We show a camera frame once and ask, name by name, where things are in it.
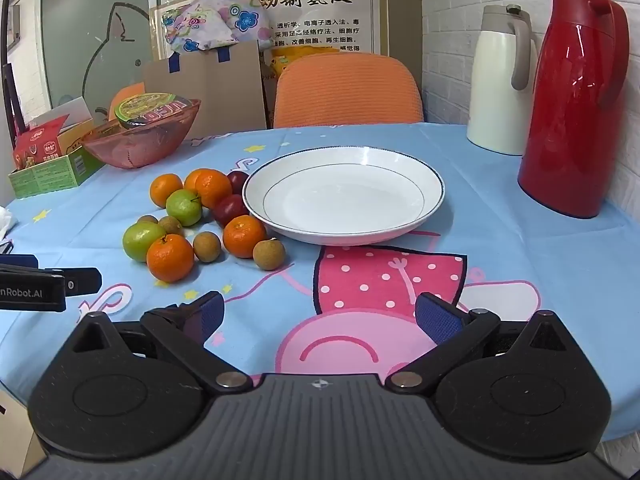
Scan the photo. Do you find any wall poster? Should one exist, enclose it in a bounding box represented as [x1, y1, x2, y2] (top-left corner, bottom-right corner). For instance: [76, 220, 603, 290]
[150, 0, 390, 58]

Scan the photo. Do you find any white thermos jug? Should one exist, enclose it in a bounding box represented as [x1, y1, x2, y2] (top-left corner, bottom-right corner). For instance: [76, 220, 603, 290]
[466, 4, 539, 156]

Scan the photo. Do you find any beige cardboard carton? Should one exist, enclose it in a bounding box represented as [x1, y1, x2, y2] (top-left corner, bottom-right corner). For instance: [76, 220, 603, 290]
[0, 389, 47, 467]

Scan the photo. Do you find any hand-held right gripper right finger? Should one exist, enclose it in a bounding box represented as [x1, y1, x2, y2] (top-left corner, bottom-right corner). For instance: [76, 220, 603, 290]
[384, 291, 573, 395]

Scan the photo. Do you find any green pear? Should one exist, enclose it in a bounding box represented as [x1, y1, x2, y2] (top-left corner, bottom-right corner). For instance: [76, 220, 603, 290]
[122, 221, 168, 263]

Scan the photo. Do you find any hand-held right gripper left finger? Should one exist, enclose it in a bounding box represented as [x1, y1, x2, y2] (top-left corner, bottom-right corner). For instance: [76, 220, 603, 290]
[66, 291, 253, 395]

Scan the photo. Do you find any blue cartoon tablecloth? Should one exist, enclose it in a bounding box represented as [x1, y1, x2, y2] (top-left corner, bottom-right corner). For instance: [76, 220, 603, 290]
[0, 122, 640, 443]

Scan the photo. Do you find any red thermos jug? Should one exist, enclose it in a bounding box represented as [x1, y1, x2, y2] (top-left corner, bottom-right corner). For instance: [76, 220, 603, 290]
[517, 0, 631, 219]

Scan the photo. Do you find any yellow carton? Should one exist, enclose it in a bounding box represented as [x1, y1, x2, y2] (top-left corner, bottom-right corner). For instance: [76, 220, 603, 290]
[57, 119, 97, 154]

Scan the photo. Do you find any cardboard box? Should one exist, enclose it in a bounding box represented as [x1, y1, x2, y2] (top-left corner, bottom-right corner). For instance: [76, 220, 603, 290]
[142, 40, 267, 134]

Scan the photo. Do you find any red packet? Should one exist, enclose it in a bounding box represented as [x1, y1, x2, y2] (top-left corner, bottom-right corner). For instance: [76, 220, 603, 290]
[12, 115, 70, 170]

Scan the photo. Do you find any instant noodle cup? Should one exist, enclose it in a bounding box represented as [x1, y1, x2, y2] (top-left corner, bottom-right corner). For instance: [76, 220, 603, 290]
[114, 92, 194, 129]

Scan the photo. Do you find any green box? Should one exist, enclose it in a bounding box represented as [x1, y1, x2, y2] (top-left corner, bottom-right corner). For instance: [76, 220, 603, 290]
[7, 120, 106, 200]

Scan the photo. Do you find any floral cloth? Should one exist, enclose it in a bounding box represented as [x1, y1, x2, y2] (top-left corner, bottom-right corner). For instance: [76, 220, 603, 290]
[162, 0, 275, 54]

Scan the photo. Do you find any yellow packet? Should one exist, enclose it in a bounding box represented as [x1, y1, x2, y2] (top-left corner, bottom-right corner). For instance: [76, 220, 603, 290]
[270, 46, 342, 74]

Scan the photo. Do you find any white plate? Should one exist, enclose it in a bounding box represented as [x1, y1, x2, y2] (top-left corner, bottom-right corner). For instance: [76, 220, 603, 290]
[242, 146, 446, 247]

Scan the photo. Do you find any pink glass bowl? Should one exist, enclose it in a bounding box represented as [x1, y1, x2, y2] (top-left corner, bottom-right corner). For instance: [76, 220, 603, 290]
[81, 99, 202, 169]

